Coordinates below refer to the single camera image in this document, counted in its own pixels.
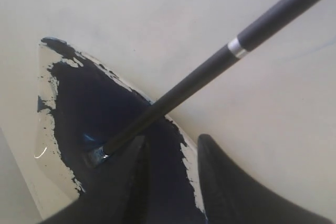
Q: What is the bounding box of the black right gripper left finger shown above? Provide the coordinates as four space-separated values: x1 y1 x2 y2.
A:
44 136 149 223

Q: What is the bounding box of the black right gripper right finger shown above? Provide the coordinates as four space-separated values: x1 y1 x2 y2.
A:
197 134 332 223

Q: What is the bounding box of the black paintbrush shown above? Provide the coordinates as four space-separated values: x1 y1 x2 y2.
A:
92 0 320 160

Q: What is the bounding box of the clear tray with blue paint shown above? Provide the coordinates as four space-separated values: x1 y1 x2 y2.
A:
34 37 206 223

